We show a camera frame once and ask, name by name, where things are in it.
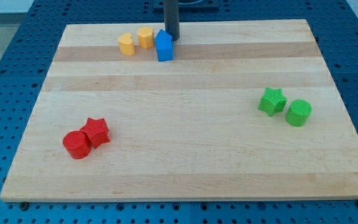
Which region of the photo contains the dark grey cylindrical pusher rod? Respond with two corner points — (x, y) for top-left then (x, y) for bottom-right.
(163, 0), (180, 41)

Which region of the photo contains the blue cube block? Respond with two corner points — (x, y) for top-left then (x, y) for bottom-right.
(156, 39), (173, 62)

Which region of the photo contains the yellow hexagon block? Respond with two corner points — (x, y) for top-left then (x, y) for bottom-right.
(137, 27), (154, 49)

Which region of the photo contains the yellow heart block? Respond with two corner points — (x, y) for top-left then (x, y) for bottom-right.
(118, 33), (135, 56)

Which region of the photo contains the wooden board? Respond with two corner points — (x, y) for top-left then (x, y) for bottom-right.
(0, 19), (358, 202)

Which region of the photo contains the green star block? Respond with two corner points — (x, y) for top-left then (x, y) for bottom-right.
(258, 87), (287, 116)

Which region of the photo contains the red star block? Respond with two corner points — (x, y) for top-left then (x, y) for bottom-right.
(80, 118), (110, 149)

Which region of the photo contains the red cylinder block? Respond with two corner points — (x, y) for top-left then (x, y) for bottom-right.
(63, 131), (91, 159)

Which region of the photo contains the green cylinder block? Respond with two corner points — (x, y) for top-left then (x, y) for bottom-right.
(285, 99), (313, 127)

